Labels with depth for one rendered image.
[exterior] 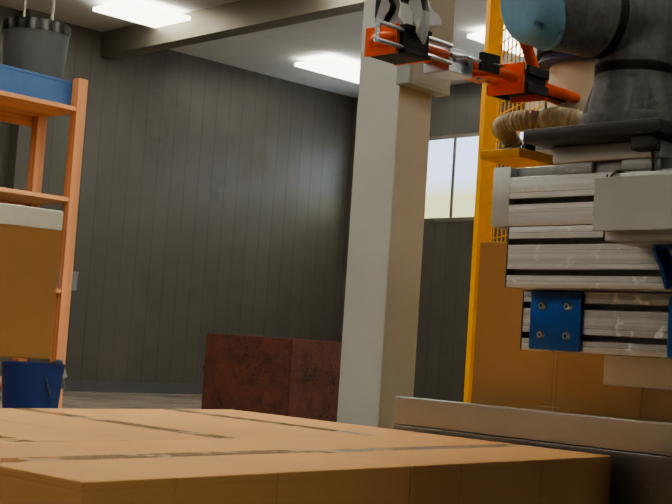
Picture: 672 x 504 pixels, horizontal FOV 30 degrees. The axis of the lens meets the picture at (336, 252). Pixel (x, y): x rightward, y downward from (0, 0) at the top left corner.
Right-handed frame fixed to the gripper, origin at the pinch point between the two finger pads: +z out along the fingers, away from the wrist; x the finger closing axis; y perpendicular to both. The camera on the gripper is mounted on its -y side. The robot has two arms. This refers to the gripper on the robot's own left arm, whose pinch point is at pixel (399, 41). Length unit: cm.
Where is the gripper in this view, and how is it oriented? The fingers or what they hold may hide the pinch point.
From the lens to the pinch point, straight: 219.5
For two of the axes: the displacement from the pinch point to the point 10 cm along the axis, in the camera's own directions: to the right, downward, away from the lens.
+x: -7.1, 0.0, 7.1
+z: -0.7, 10.0, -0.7
